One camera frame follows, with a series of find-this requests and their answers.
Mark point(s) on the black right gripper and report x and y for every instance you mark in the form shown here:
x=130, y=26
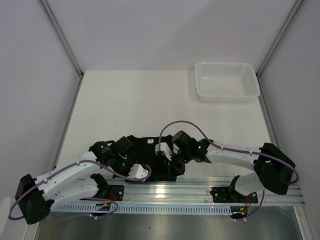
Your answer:
x=178, y=169

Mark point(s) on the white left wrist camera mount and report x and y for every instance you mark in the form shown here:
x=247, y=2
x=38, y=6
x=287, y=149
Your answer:
x=139, y=173

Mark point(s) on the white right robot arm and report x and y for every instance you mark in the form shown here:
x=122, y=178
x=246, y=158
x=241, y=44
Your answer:
x=270, y=169

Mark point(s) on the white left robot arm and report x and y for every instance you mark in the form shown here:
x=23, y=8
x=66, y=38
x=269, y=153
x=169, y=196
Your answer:
x=37, y=197

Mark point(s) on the black t-shirt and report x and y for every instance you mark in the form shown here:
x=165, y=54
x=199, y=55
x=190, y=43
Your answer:
x=144, y=154

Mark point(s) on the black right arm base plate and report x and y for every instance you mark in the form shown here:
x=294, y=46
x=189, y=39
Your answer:
x=221, y=195

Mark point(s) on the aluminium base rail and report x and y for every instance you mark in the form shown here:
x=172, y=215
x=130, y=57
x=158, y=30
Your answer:
x=194, y=191

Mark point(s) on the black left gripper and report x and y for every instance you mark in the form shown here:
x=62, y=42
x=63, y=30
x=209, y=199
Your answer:
x=126, y=173

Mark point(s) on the grey slotted cable duct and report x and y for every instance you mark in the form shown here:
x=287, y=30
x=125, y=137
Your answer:
x=132, y=208

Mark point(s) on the white perforated plastic basket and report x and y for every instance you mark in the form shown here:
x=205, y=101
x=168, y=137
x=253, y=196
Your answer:
x=225, y=82

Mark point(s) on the grey aluminium frame post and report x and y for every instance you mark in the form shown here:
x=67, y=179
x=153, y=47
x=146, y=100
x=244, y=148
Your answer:
x=280, y=36

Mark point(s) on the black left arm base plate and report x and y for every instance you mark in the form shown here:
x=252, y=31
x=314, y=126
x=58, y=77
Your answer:
x=111, y=192

